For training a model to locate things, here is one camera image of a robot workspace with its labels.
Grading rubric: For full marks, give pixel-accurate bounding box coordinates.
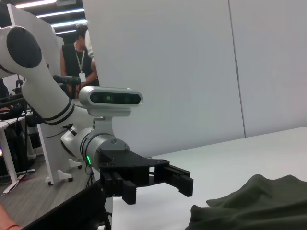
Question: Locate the black office chair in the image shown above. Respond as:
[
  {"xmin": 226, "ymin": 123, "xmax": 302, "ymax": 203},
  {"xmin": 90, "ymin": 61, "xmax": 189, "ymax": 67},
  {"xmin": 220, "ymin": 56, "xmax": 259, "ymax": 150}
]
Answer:
[{"xmin": 4, "ymin": 119, "xmax": 41, "ymax": 173}]

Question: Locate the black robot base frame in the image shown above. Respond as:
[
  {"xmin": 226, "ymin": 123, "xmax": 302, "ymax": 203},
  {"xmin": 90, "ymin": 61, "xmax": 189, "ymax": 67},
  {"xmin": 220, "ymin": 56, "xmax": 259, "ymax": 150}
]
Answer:
[{"xmin": 23, "ymin": 179, "xmax": 112, "ymax": 230}]

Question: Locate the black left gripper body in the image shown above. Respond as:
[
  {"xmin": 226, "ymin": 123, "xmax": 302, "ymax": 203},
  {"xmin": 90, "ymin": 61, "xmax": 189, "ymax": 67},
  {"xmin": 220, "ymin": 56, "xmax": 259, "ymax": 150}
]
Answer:
[{"xmin": 97, "ymin": 146, "xmax": 171, "ymax": 189}]

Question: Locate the bare forearm with red bracelet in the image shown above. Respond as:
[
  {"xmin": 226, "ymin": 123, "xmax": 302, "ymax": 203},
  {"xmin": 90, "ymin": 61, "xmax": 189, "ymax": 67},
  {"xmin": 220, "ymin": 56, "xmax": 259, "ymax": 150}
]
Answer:
[{"xmin": 0, "ymin": 203, "xmax": 21, "ymax": 230}]

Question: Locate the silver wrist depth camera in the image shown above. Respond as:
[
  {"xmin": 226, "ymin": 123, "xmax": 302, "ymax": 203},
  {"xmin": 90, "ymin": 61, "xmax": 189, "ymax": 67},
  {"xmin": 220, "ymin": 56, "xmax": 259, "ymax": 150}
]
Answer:
[{"xmin": 79, "ymin": 85, "xmax": 144, "ymax": 118}]

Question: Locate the dark cylindrical device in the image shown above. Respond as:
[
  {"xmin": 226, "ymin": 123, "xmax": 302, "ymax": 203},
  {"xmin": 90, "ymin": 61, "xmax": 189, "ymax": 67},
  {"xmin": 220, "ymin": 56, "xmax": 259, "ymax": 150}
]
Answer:
[{"xmin": 52, "ymin": 74, "xmax": 82, "ymax": 86}]

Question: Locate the silver camera mount bracket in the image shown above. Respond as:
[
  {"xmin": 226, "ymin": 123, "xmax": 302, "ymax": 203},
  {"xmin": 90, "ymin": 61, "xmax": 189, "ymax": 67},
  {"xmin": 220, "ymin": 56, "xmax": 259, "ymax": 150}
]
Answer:
[{"xmin": 92, "ymin": 116, "xmax": 115, "ymax": 139}]

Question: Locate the person in black vest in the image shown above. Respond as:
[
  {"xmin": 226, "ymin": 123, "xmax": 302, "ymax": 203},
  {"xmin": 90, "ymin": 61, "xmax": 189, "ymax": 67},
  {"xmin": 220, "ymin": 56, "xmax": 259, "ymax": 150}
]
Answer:
[{"xmin": 59, "ymin": 23, "xmax": 99, "ymax": 98}]

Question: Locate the white office desk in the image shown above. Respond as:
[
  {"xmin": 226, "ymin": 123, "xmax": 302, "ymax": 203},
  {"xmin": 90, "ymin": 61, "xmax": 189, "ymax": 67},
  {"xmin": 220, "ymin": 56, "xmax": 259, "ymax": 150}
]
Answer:
[{"xmin": 0, "ymin": 116, "xmax": 36, "ymax": 194}]

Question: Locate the dark green FREE t-shirt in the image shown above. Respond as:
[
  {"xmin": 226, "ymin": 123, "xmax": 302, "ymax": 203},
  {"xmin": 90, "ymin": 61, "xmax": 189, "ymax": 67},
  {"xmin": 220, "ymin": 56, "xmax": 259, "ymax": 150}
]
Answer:
[{"xmin": 184, "ymin": 174, "xmax": 307, "ymax": 230}]

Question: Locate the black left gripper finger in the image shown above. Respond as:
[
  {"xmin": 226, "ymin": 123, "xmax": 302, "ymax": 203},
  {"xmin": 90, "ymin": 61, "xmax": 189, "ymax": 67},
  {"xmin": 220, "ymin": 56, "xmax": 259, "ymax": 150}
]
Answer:
[
  {"xmin": 100, "ymin": 170, "xmax": 138, "ymax": 206},
  {"xmin": 155, "ymin": 165, "xmax": 194, "ymax": 197}
]

